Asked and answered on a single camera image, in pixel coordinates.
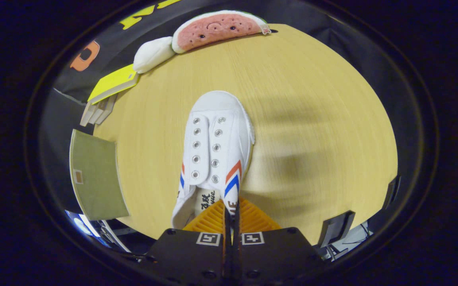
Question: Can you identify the watermelon slice plush toy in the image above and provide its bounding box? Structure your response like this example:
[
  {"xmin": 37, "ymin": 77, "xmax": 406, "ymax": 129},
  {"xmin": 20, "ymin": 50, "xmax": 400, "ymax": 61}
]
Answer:
[{"xmin": 171, "ymin": 10, "xmax": 272, "ymax": 54}]

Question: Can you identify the beige cover book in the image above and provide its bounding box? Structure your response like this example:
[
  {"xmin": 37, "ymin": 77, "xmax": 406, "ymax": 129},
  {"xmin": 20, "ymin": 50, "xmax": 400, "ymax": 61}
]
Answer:
[{"xmin": 80, "ymin": 99, "xmax": 98, "ymax": 128}]

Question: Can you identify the white plush toy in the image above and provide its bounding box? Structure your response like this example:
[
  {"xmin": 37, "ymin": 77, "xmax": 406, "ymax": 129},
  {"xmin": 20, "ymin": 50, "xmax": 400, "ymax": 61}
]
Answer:
[{"xmin": 132, "ymin": 36, "xmax": 174, "ymax": 74}]

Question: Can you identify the white canvas shoe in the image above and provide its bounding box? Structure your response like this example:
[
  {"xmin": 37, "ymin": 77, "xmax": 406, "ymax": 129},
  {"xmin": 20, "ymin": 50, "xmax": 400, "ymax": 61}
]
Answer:
[{"xmin": 171, "ymin": 90, "xmax": 256, "ymax": 230}]

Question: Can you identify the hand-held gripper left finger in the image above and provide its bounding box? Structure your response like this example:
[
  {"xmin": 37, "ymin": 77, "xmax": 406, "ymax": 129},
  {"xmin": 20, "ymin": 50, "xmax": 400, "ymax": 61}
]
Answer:
[{"xmin": 139, "ymin": 197, "xmax": 230, "ymax": 285}]

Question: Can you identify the grey paged book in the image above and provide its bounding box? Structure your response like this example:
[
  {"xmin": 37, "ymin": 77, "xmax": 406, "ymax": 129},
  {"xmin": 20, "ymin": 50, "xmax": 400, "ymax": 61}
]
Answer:
[{"xmin": 90, "ymin": 97, "xmax": 109, "ymax": 125}]

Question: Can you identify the olive fabric box lid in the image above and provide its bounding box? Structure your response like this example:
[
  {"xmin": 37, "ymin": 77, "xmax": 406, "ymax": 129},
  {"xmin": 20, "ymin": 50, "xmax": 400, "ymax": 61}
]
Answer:
[{"xmin": 69, "ymin": 129, "xmax": 130, "ymax": 221}]

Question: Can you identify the dark flat panel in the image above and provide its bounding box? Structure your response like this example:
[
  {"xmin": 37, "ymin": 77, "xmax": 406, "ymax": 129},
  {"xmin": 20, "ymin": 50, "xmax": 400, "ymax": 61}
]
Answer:
[{"xmin": 317, "ymin": 210, "xmax": 356, "ymax": 249}]

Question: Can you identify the blue cover book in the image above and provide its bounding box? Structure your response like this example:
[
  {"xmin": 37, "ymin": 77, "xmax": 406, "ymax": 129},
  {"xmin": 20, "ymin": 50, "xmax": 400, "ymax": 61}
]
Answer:
[{"xmin": 100, "ymin": 94, "xmax": 118, "ymax": 120}]

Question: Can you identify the computer monitor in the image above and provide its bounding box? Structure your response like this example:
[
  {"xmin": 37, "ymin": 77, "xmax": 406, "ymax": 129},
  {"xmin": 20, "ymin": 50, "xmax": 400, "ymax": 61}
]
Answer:
[{"xmin": 65, "ymin": 210, "xmax": 103, "ymax": 238}]

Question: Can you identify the yellow cover book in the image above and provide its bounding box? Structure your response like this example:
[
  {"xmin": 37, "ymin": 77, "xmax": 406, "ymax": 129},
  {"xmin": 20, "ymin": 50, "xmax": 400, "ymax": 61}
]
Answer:
[{"xmin": 87, "ymin": 64, "xmax": 140, "ymax": 105}]

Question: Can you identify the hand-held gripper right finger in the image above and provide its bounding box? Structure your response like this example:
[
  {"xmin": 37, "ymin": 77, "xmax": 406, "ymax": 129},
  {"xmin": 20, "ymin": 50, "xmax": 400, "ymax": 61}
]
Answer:
[{"xmin": 230, "ymin": 198, "xmax": 326, "ymax": 285}]

